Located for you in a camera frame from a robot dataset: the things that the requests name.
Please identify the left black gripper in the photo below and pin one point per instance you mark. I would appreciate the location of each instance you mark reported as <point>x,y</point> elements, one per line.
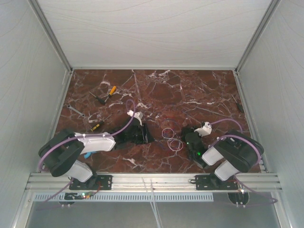
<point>147,137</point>

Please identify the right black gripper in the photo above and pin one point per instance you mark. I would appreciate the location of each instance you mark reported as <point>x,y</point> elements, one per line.
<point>185,130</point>

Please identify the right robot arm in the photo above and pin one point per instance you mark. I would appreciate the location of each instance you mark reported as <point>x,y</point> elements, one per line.
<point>239,152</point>

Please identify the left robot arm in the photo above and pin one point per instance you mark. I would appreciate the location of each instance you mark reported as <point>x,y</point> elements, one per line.
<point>60,154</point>

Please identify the white zip ties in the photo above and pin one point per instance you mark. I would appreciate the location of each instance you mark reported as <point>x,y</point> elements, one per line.
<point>155,207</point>

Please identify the yellow black screwdriver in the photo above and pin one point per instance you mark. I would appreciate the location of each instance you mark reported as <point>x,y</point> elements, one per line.
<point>98,125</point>

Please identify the blue plastic fitting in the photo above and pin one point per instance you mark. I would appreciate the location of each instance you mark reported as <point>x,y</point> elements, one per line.
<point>88,154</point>

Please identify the black tool at right edge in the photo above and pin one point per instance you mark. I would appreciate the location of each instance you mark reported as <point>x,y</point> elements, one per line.
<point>239,106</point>

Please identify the silver wrench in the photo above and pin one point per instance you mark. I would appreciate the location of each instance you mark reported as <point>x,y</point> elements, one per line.
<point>75,110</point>

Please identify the small circuit board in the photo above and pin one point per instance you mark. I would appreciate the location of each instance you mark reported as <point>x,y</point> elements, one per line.
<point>83,195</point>

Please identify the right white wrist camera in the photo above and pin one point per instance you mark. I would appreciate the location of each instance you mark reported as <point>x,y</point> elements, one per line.
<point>204,130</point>

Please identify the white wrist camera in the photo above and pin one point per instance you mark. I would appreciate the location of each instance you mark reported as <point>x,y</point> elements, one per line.
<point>137,115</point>
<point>204,130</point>

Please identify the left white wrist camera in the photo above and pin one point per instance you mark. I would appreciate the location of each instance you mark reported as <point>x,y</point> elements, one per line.
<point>137,115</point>

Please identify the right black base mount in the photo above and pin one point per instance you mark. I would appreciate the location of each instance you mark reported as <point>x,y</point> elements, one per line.
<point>212,182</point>

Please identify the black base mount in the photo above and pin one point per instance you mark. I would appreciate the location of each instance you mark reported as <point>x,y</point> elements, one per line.
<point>212,182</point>
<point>96,182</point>

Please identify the orange handled screwdriver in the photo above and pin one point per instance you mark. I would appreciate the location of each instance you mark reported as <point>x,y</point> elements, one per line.
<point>101,100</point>

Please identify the blue slotted cable duct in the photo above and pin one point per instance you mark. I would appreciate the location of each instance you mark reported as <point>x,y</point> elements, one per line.
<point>136,197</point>

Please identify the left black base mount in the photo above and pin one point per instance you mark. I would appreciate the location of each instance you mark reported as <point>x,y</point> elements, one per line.
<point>96,182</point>

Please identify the aluminium front rail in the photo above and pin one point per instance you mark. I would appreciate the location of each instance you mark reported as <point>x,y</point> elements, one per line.
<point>160,182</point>

